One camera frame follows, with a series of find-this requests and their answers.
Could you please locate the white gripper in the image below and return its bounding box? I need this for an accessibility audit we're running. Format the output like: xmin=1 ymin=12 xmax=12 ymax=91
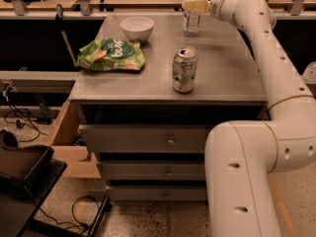
xmin=182 ymin=0 xmax=239 ymax=21

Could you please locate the clear plastic water bottle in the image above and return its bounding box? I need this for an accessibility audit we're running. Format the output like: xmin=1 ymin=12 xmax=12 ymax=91
xmin=183 ymin=0 xmax=200 ymax=37

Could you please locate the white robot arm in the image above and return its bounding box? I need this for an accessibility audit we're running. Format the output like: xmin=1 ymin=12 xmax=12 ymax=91
xmin=182 ymin=0 xmax=316 ymax=237

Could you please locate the crushed silver soda can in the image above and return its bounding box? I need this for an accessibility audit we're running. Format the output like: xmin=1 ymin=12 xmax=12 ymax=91
xmin=172 ymin=46 xmax=198 ymax=94

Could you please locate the white ceramic bowl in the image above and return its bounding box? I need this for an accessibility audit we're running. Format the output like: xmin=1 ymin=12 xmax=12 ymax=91
xmin=120 ymin=17 xmax=154 ymax=42

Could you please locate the green snack chip bag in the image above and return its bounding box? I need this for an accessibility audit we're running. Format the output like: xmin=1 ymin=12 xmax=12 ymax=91
xmin=77 ymin=39 xmax=145 ymax=71

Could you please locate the grey three-drawer cabinet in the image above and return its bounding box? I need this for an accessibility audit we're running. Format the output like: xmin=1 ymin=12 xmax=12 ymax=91
xmin=69 ymin=14 xmax=266 ymax=189

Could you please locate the top grey drawer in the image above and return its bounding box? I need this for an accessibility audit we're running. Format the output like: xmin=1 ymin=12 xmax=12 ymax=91
xmin=79 ymin=124 xmax=210 ymax=153

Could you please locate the grey drawer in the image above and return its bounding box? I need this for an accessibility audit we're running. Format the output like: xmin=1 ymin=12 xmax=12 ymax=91
xmin=79 ymin=124 xmax=210 ymax=153
xmin=106 ymin=186 xmax=207 ymax=201
xmin=97 ymin=160 xmax=205 ymax=181

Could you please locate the middle grey drawer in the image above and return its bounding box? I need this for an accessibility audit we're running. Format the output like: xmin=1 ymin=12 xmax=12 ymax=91
xmin=97 ymin=160 xmax=205 ymax=181

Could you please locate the wooden box on floor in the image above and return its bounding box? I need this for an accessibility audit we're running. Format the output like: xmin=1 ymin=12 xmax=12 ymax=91
xmin=45 ymin=101 xmax=101 ymax=179

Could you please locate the bottom grey drawer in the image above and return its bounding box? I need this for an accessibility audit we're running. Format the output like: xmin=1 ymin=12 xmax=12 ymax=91
xmin=106 ymin=186 xmax=207 ymax=201

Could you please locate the green-handled tool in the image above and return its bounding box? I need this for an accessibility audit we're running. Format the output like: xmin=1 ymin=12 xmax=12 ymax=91
xmin=55 ymin=4 xmax=77 ymax=67

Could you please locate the black floor cable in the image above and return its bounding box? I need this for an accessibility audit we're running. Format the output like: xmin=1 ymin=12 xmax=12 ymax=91
xmin=2 ymin=89 xmax=49 ymax=144

